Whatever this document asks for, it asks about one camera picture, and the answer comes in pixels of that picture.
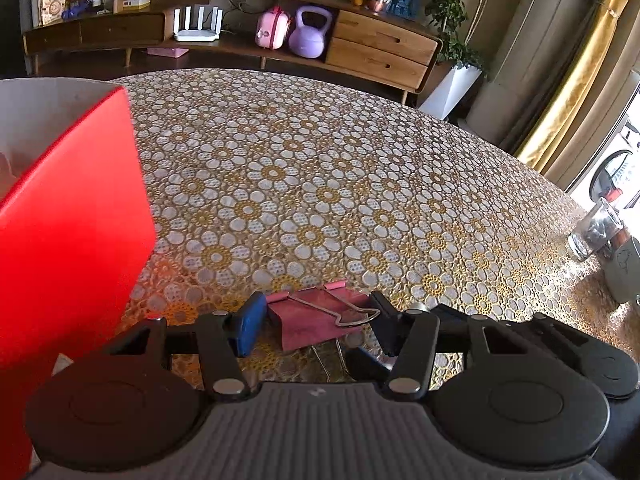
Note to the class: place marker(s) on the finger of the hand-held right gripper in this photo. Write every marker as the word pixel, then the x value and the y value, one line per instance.
pixel 452 314
pixel 370 366

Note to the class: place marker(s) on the yellow curtain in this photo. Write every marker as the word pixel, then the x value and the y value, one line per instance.
pixel 575 105

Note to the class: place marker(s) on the white router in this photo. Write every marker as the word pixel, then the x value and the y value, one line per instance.
pixel 197 36

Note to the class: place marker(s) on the white standing air conditioner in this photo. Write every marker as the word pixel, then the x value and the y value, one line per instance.
pixel 540 60

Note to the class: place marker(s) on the wooden tv cabinet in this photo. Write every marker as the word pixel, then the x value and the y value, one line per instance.
pixel 380 55

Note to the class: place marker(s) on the white washing machine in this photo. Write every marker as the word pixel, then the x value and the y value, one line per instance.
pixel 615 170

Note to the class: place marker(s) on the pink toy suitcase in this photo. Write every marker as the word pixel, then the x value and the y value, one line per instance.
pixel 272 30

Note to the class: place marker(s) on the white snack bag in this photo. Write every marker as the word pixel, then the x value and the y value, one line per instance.
pixel 52 2

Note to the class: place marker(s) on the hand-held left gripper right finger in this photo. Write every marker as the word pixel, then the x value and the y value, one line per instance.
pixel 385 327

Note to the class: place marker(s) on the clear drinking glass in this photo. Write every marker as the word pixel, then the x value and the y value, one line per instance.
pixel 592 232

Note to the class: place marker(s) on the red cardboard box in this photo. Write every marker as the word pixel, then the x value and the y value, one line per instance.
pixel 75 235

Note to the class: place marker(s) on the pale green mug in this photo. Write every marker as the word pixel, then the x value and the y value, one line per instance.
pixel 625 270

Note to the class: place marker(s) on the purple kettlebell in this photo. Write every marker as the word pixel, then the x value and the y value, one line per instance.
pixel 307 40

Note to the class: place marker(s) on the black water dispenser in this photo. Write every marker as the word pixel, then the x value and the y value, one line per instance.
pixel 10 20

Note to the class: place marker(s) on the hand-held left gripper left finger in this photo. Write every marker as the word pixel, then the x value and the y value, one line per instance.
pixel 250 325

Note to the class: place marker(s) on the potted tree white planter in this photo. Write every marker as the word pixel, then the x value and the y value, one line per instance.
pixel 450 90

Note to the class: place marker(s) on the small brown white box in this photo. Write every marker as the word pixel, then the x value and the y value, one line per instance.
pixel 131 5

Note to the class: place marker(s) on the pink binder clip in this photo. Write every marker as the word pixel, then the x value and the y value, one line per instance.
pixel 310 327

